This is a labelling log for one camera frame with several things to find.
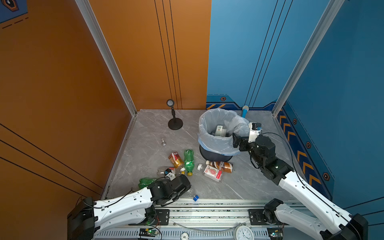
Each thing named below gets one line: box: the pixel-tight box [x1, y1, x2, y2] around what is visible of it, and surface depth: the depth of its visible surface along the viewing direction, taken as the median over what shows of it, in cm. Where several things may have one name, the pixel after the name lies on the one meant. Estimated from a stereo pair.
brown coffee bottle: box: [205, 160, 233, 174], surface depth 87 cm
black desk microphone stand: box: [166, 99, 184, 131], surface depth 114 cm
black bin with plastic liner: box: [198, 108, 250, 162], surface depth 84 cm
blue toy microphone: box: [242, 105, 249, 118], surface depth 122 cm
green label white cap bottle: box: [215, 125, 227, 137], surface depth 93 cm
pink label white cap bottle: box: [197, 163, 223, 183], surface depth 86 cm
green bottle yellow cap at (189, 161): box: [184, 149, 195, 176], surface depth 90 cm
